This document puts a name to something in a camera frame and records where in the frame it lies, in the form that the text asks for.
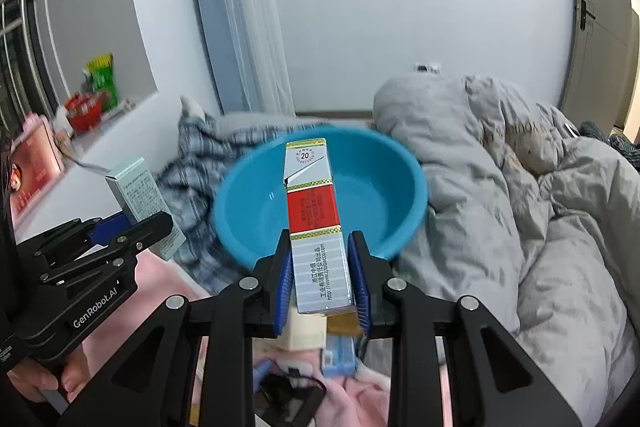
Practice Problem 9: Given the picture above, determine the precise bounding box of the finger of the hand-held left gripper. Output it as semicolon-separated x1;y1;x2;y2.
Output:
17;213;133;259
37;212;174;288

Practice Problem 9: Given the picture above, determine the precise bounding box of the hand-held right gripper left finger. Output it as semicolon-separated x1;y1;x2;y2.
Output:
57;229;293;427

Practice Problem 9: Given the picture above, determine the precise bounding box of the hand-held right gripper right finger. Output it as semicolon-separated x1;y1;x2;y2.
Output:
347;229;583;427

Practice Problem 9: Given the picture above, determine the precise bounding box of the pale green slim box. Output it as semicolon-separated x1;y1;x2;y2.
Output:
105;157;187;263

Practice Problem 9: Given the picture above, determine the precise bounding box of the light blue cigarette pack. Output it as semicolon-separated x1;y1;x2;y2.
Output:
320;336;358;378

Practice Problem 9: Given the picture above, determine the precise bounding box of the red white cigarette pack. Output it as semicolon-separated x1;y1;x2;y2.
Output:
284;138;357;315

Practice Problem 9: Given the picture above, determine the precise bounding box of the blue plastic basin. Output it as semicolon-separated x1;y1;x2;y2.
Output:
214;127;428;273

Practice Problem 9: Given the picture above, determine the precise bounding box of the person's left hand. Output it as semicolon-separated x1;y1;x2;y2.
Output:
7;349;93;405

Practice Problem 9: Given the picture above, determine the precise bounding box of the yellow box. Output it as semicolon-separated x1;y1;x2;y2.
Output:
327;313;365;338

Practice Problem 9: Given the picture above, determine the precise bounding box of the cream box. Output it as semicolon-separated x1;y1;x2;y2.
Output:
277;302;328;352

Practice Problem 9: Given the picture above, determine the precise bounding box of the pink blanket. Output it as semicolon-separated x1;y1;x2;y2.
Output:
65;252;401;427

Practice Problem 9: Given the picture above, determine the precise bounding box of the blue plaid blanket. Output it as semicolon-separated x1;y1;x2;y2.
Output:
157;96;261;295

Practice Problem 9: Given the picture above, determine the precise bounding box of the pink box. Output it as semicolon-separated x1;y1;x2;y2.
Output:
7;117;66;220

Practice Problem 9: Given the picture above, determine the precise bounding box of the black flat device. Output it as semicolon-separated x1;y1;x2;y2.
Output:
255;371;327;427

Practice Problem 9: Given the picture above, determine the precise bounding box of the red basket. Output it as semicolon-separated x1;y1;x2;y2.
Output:
65;93;108;132

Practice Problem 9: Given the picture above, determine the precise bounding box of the green snack bag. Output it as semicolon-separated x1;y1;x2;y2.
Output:
82;53;121;112

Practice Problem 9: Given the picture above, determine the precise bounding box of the grey duvet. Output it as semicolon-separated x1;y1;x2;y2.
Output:
372;74;640;403

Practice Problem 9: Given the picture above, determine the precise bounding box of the grey pillow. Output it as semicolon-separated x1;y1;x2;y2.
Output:
215;113;373;148

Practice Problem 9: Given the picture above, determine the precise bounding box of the metal window railing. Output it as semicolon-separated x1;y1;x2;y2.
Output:
0;0;56;128

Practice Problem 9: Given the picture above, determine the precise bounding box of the blue curtain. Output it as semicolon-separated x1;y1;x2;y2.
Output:
187;0;241;112

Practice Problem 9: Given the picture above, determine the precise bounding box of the white sheer curtain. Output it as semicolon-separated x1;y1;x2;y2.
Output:
215;0;296;115

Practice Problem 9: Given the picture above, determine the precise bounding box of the dark patterned cloth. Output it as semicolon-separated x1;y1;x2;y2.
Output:
580;121;640;168

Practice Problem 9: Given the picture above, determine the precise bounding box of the black door handle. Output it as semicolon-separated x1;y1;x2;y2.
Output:
580;0;597;36

